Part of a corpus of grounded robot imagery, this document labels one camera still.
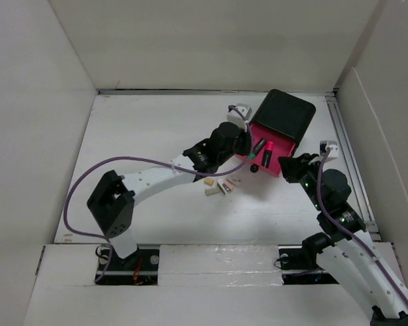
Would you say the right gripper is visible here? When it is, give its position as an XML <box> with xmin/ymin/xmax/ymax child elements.
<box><xmin>277</xmin><ymin>152</ymin><xmax>325</xmax><ymax>211</ymax></box>

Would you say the pink cap black marker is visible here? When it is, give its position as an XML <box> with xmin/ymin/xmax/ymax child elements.
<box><xmin>261</xmin><ymin>141</ymin><xmax>274</xmax><ymax>168</ymax></box>

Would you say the green cap black marker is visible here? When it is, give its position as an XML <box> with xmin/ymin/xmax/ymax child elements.
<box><xmin>249</xmin><ymin>138</ymin><xmax>267</xmax><ymax>160</ymax></box>

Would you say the white black clip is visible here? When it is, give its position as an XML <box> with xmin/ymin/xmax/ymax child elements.
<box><xmin>217</xmin><ymin>181</ymin><xmax>227</xmax><ymax>195</ymax></box>

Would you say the yellow eraser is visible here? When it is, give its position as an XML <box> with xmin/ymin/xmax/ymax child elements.
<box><xmin>204</xmin><ymin>179</ymin><xmax>214</xmax><ymax>187</ymax></box>

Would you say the black drawer cabinet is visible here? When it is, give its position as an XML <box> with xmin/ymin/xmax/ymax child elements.
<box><xmin>250</xmin><ymin>89</ymin><xmax>316</xmax><ymax>145</ymax></box>

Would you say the grey eraser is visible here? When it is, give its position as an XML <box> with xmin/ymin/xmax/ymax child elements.
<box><xmin>205</xmin><ymin>187</ymin><xmax>220</xmax><ymax>196</ymax></box>

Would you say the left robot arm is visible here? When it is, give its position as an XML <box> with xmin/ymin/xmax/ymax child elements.
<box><xmin>86</xmin><ymin>122</ymin><xmax>252</xmax><ymax>270</ymax></box>

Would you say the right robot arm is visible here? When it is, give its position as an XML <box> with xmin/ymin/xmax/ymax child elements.
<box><xmin>274</xmin><ymin>153</ymin><xmax>408</xmax><ymax>325</ymax></box>

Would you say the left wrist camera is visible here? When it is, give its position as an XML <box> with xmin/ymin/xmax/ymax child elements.
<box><xmin>226</xmin><ymin>103</ymin><xmax>252</xmax><ymax>130</ymax></box>

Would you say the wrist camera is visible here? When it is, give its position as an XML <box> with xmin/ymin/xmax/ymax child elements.
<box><xmin>226</xmin><ymin>103</ymin><xmax>252</xmax><ymax>130</ymax></box>
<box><xmin>320</xmin><ymin>141</ymin><xmax>340</xmax><ymax>160</ymax></box>

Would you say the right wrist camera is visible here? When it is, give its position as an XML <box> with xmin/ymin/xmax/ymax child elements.
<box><xmin>320</xmin><ymin>141</ymin><xmax>340</xmax><ymax>160</ymax></box>

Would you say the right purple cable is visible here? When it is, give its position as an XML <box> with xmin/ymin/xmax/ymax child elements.
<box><xmin>316</xmin><ymin>149</ymin><xmax>408</xmax><ymax>320</ymax></box>

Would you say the purple cable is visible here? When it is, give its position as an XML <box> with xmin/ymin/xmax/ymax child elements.
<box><xmin>63</xmin><ymin>105</ymin><xmax>253</xmax><ymax>283</ymax></box>
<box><xmin>316</xmin><ymin>149</ymin><xmax>408</xmax><ymax>320</ymax></box>

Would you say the aluminium rail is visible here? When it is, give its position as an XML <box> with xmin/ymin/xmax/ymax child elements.
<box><xmin>325</xmin><ymin>94</ymin><xmax>383</xmax><ymax>242</ymax></box>

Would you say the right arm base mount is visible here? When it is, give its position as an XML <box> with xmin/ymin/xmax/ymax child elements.
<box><xmin>274</xmin><ymin>232</ymin><xmax>345</xmax><ymax>285</ymax></box>

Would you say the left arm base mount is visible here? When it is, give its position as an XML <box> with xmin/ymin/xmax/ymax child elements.
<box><xmin>95</xmin><ymin>245</ymin><xmax>160</xmax><ymax>286</ymax></box>

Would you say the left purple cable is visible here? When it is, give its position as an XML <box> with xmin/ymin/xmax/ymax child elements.
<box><xmin>63</xmin><ymin>105</ymin><xmax>253</xmax><ymax>283</ymax></box>

